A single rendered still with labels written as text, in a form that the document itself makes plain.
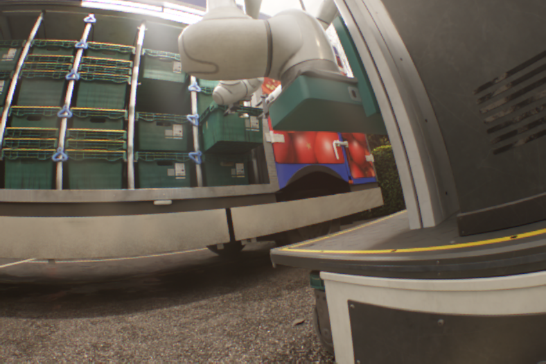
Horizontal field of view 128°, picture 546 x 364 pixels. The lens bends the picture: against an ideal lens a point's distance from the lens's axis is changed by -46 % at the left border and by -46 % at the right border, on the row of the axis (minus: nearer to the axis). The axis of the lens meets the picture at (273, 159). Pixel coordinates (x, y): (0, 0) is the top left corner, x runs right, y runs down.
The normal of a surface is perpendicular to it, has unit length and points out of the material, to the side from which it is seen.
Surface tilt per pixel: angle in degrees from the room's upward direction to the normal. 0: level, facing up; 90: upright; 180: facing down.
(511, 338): 90
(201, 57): 143
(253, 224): 90
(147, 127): 94
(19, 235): 90
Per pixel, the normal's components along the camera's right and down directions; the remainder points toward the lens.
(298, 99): -0.88, 0.04
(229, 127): 0.61, -0.12
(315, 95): 0.44, -0.29
